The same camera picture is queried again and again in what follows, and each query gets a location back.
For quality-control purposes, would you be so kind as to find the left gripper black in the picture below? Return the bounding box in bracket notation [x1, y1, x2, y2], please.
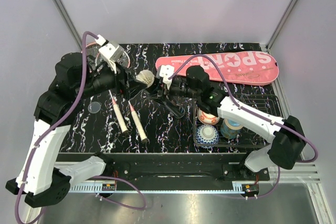
[77, 57, 148, 99]

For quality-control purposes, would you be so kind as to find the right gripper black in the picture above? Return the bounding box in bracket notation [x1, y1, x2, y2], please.
[147, 78, 200, 106]

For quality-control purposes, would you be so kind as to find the pink badminton racket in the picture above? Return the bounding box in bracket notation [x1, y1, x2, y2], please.
[117, 52, 148, 142]
[86, 42, 128, 134]

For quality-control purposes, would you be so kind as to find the clear plastic tube lid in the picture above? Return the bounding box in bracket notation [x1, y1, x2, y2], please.
[88, 101, 101, 114]

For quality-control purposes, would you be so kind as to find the black shuttlecock tube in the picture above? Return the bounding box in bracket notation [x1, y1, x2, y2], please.
[143, 82, 185, 119]

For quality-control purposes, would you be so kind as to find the pink sport racket bag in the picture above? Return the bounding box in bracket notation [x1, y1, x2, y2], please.
[155, 51, 279, 86]

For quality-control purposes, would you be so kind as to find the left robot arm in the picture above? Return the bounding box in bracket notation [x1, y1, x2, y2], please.
[5, 52, 131, 208]

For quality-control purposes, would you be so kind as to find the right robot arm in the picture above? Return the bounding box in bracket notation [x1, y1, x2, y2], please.
[157, 65, 306, 180]

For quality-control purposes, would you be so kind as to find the red patterned bowl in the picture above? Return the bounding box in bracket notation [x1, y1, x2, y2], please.
[197, 109, 220, 125]

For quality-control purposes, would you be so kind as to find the blue patterned bowl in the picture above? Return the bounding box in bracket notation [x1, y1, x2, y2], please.
[196, 125, 219, 150]

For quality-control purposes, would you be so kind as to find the blue ceramic cup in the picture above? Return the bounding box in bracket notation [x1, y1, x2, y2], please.
[220, 119, 243, 139]

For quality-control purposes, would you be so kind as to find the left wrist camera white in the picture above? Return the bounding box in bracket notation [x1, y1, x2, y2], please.
[95, 35, 124, 73]

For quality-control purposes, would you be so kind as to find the black wire dish rack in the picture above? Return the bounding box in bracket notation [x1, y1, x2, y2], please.
[192, 93, 285, 153]

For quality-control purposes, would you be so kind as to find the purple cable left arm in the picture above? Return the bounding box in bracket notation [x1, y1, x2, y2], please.
[14, 31, 146, 224]

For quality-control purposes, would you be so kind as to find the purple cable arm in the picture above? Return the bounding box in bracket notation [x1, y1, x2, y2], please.
[169, 55, 318, 200]
[14, 31, 146, 224]

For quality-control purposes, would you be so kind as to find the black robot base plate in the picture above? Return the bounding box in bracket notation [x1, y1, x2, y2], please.
[83, 153, 270, 185]

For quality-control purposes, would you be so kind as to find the aluminium post left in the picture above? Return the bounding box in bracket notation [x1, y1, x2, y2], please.
[52, 0, 82, 48]

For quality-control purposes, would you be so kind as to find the aluminium post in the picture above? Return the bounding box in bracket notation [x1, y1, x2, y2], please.
[52, 0, 82, 48]
[265, 0, 299, 52]

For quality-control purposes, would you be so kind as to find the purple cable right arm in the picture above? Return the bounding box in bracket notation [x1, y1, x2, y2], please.
[169, 55, 318, 200]

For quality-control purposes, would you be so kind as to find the aluminium frame rail front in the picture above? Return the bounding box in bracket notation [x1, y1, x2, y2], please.
[69, 164, 320, 194]

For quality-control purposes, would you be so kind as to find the aluminium post right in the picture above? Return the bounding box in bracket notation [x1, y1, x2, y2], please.
[265, 0, 299, 52]

